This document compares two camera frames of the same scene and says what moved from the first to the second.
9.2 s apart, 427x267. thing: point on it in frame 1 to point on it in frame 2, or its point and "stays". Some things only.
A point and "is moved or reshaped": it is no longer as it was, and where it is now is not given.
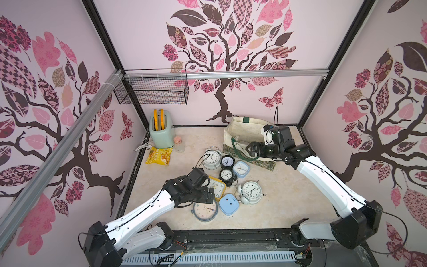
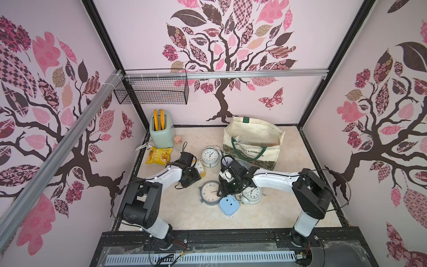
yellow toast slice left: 155,115 stays
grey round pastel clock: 204,212 is moved or reshaped
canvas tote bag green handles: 239,132 stays
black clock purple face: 227,162 stays
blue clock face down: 229,204 stays
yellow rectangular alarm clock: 219,186 to 200,167
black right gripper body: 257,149 to 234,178
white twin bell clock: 212,161 stays
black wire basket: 153,90 stays
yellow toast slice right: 162,119 stays
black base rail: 236,239 stays
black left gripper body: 199,195 to 192,177
